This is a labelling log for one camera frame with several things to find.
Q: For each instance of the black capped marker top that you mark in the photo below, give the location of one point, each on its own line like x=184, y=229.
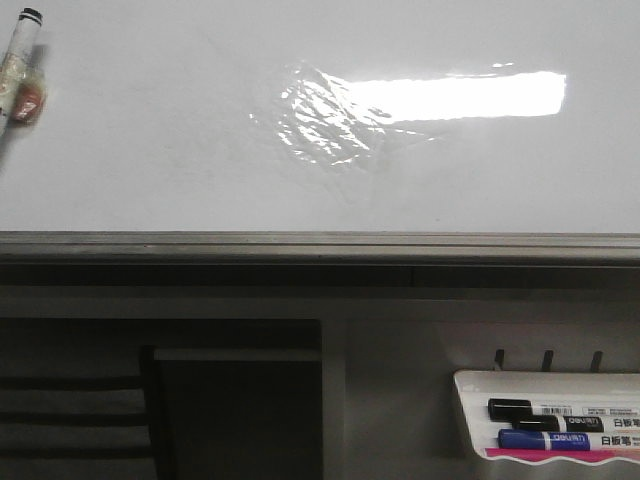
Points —
x=509, y=409

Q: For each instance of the left black wall hook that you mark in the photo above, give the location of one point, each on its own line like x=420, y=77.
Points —
x=499, y=359

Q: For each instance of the black capped marker middle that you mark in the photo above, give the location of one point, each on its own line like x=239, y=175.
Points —
x=580, y=424

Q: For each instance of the white plastic marker tray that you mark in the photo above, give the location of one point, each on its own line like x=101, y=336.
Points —
x=613, y=397

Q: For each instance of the white whiteboard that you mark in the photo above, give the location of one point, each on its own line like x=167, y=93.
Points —
x=405, y=116

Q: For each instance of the middle black wall hook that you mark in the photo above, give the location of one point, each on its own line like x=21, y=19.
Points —
x=546, y=365

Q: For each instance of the right black wall hook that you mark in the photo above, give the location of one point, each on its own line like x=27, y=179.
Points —
x=596, y=361

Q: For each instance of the black wall hook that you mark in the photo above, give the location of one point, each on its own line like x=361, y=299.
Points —
x=499, y=359
x=546, y=365
x=596, y=361

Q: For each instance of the black slatted chair back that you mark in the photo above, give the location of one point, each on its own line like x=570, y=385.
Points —
x=153, y=419

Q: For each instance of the dark cabinet panel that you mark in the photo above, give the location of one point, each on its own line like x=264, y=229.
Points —
x=244, y=413

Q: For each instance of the grey aluminium whiteboard frame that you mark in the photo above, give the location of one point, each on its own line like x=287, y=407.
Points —
x=440, y=260

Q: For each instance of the blue capped marker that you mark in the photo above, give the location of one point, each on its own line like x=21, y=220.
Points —
x=570, y=441

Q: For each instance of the black capped marker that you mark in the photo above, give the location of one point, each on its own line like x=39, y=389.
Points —
x=509, y=409
x=580, y=424

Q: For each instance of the white whiteboard marker pen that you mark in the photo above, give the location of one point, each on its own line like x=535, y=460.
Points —
x=23, y=89

